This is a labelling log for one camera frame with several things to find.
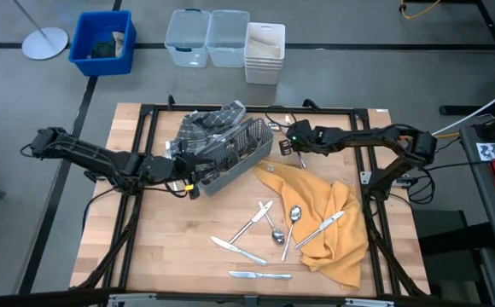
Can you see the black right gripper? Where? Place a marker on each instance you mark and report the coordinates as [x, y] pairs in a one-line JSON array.
[[303, 134]]

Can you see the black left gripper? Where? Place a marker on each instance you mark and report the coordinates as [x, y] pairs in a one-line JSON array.
[[172, 168]]

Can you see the grey mesh silverware basket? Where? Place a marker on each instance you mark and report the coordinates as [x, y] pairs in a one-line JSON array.
[[247, 164]]

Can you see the long silver spoon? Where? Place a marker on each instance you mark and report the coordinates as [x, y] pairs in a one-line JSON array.
[[297, 212]]

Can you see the short silver spoon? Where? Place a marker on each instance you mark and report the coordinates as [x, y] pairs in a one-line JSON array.
[[278, 237]]

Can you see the yellow terry towel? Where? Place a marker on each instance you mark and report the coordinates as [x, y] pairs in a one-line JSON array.
[[337, 256]]

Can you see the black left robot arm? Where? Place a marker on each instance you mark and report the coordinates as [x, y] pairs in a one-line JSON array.
[[94, 155]]

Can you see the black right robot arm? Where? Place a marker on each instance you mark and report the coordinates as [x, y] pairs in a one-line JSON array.
[[358, 136]]

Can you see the grey checked dish towel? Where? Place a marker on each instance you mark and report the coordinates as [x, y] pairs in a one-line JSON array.
[[213, 123]]

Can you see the white stacked bins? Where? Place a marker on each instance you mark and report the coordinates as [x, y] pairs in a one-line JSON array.
[[264, 68]]

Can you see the beige cloth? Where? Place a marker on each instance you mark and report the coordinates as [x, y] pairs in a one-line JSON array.
[[264, 48]]

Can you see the clear plastic bin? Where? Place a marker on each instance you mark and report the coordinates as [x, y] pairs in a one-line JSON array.
[[228, 38]]

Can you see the beige folded item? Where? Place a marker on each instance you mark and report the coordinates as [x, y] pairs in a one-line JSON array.
[[118, 42]]

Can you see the dark cloth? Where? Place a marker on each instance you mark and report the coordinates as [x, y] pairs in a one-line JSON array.
[[102, 50]]

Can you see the blue plastic bin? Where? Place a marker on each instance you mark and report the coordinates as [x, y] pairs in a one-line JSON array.
[[98, 25]]

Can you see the white round-base floor stand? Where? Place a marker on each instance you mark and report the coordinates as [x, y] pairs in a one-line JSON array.
[[44, 42]]

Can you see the dark grey desk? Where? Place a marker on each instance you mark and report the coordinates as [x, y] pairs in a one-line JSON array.
[[486, 221]]

